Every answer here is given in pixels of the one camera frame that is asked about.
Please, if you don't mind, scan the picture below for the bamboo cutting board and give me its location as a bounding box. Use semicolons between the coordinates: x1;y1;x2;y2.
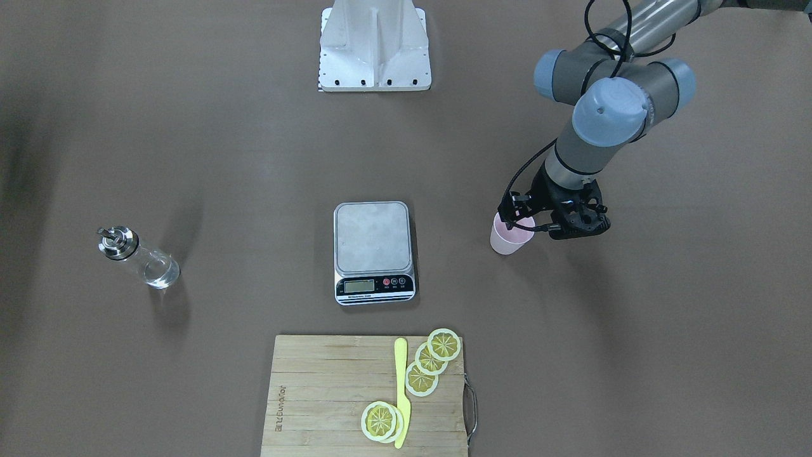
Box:
260;334;476;456

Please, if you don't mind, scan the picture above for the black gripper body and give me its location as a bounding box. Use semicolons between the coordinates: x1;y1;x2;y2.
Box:
497;168;611;240

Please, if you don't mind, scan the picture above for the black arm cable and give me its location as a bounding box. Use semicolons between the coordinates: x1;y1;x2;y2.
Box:
504;0;677;233

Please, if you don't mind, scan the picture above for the glass sauce bottle steel top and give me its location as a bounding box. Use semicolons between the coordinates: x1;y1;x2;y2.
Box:
96;225;181;289

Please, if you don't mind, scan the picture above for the lemon slice near handle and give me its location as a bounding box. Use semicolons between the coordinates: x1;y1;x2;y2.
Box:
427;328;463;362

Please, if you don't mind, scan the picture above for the yellow plastic knife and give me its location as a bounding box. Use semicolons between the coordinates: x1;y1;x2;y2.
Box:
394;336;412;449

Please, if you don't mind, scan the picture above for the lemon slice under knife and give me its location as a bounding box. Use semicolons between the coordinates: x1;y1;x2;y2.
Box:
360;401;405;444

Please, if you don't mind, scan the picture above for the pink plastic cup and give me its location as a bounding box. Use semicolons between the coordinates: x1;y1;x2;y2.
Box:
490;212;535;255

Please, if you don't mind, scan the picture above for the silver digital kitchen scale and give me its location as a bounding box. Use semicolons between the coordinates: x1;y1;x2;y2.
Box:
333;201;417;307

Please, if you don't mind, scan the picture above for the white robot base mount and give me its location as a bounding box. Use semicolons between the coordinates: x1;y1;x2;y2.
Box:
317;1;433;93

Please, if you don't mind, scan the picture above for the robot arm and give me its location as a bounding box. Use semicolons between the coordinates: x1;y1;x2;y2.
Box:
495;1;810;240

